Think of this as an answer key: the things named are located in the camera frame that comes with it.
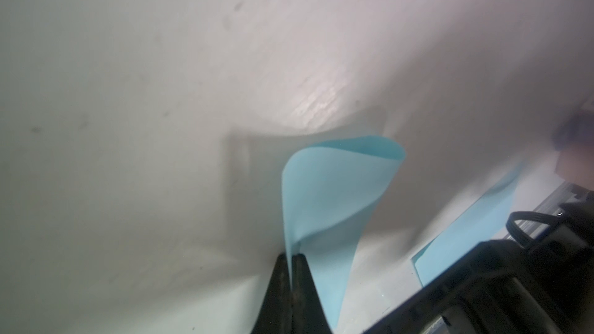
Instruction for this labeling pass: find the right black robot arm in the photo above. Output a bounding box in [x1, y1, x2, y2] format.
[368, 200, 593, 333]

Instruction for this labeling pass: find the aluminium front rail frame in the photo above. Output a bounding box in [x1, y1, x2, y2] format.
[503, 182, 578, 243]

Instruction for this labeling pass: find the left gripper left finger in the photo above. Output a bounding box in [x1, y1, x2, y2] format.
[251, 254, 292, 334]

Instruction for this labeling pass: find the light blue front paper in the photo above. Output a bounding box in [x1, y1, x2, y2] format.
[412, 165, 523, 287]

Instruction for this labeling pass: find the pink eraser case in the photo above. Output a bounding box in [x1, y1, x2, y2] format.
[552, 111, 593, 191]

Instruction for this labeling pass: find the light blue paper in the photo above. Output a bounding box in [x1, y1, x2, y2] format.
[412, 165, 523, 287]
[282, 136, 405, 329]

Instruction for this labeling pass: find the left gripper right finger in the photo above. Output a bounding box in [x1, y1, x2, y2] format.
[292, 255, 332, 334]

